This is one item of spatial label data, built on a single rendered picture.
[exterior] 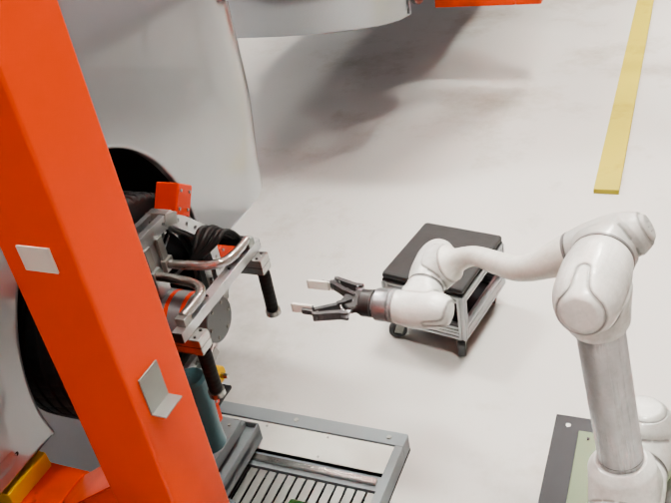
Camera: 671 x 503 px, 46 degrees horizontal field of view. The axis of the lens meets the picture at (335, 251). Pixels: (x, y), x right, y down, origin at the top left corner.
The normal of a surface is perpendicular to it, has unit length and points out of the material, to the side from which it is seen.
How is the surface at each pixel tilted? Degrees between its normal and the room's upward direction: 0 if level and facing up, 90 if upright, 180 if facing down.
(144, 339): 90
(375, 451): 0
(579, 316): 84
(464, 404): 0
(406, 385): 0
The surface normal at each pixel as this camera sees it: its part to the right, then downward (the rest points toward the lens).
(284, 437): -0.15, -0.83
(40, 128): 0.92, 0.08
